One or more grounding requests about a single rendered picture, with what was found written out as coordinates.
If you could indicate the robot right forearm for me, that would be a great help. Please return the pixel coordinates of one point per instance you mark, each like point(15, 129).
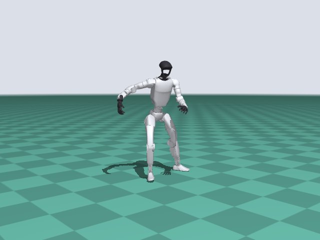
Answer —
point(126, 92)

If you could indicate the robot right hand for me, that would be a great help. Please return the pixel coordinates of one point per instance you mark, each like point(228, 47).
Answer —
point(119, 105)

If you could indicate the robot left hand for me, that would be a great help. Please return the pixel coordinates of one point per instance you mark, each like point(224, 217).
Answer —
point(183, 108)

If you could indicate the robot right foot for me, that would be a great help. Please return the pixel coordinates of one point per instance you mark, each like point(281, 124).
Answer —
point(150, 176)

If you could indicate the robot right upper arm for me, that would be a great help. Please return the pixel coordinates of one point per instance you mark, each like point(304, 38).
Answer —
point(149, 83)

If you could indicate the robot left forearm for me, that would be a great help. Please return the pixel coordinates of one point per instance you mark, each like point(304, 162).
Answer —
point(182, 103)

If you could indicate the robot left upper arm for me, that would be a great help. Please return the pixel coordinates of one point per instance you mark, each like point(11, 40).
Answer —
point(177, 90)

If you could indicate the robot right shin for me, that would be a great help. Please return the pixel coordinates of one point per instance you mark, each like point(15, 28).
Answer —
point(150, 158)

